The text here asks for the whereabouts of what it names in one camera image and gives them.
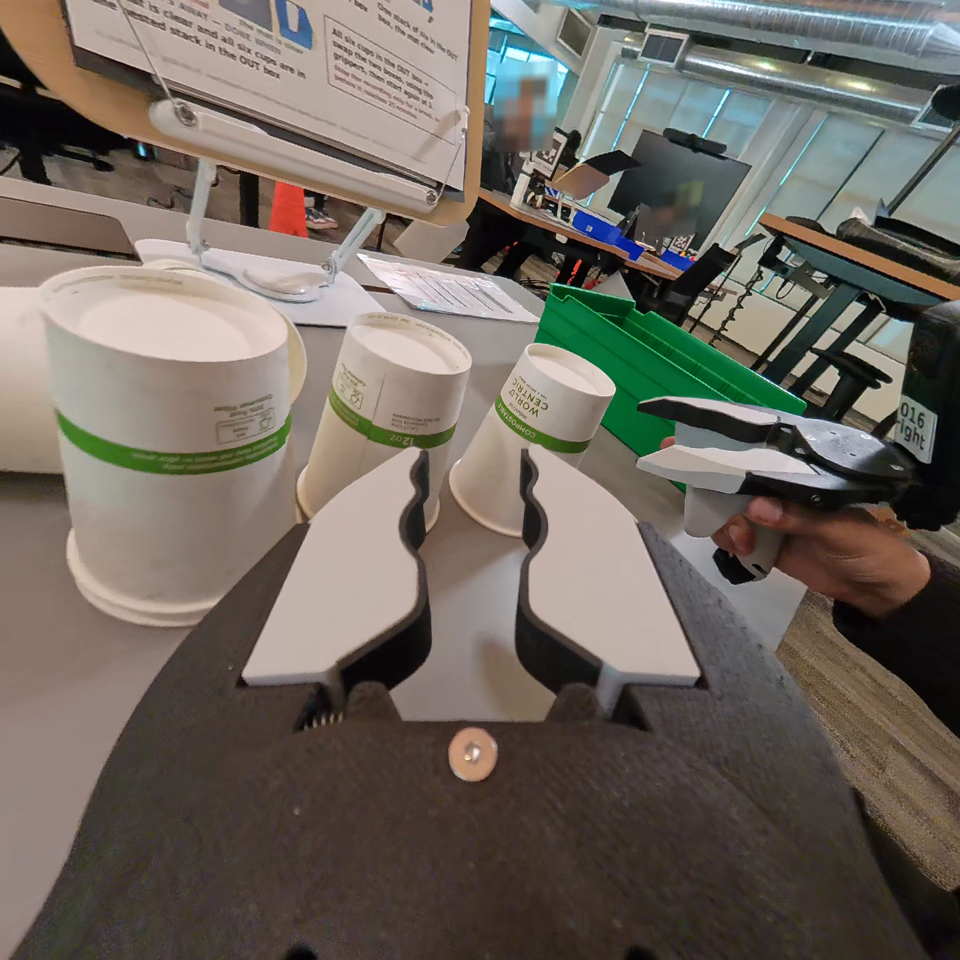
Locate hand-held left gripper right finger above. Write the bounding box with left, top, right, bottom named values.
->
left=513, top=446, right=704, bottom=714

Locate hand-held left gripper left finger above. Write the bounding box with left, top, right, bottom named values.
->
left=240, top=448, right=435, bottom=714

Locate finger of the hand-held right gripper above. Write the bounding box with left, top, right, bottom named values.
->
left=636, top=438, right=822, bottom=498
left=637, top=396, right=785, bottom=444

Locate green plastic bin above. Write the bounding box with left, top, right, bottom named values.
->
left=537, top=283, right=809, bottom=492

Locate white paper cup green band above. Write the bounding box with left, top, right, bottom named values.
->
left=296, top=312, right=474, bottom=526
left=0, top=258, right=309, bottom=475
left=39, top=266, right=295, bottom=629
left=448, top=343, right=618, bottom=538

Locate person's right forearm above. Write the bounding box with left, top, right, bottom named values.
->
left=832, top=551, right=960, bottom=740

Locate height adjustable wooden desk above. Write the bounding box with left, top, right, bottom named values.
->
left=757, top=212, right=960, bottom=391

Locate grey desk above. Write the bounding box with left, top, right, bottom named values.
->
left=0, top=176, right=807, bottom=960

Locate person's right hand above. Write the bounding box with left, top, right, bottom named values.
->
left=708, top=495, right=931, bottom=620

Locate black monitor screen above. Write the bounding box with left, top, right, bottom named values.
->
left=607, top=129, right=753, bottom=241

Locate wooden table with bins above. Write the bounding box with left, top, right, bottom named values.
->
left=480, top=187, right=680, bottom=282

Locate laminated paper card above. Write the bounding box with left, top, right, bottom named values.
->
left=358, top=251, right=540, bottom=318

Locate grey folded board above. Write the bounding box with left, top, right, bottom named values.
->
left=393, top=219, right=470, bottom=264

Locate black floor lamp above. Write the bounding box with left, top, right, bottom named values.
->
left=888, top=82, right=960, bottom=215

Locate orange traffic cone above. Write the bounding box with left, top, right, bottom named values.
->
left=270, top=180, right=309, bottom=237

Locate printed instruction sheet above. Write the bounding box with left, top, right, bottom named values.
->
left=63, top=0, right=475, bottom=189

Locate silver ventilation duct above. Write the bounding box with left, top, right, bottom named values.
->
left=600, top=0, right=960, bottom=102

